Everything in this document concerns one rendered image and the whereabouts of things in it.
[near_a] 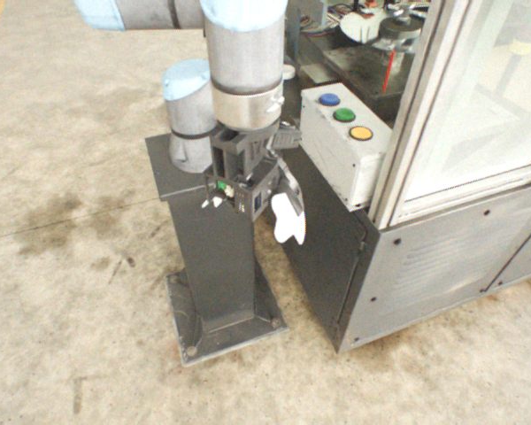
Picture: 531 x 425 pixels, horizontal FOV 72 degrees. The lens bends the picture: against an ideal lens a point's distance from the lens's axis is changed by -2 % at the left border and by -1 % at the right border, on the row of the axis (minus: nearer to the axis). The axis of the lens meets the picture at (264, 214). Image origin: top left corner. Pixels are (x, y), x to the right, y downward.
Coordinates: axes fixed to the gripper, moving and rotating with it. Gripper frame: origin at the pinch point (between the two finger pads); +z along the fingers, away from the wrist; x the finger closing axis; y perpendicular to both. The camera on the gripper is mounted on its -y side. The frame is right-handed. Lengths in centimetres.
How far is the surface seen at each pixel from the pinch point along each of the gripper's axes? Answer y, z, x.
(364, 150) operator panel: -27.2, 1.3, 7.5
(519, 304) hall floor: -85, 91, 72
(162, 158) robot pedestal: -18.5, 16.2, -40.2
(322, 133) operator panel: -34.9, 5.8, -4.3
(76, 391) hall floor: 30, 91, -57
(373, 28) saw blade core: -75, -4, -8
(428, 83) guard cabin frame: -23.4, -16.5, 15.2
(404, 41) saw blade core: -71, -4, 2
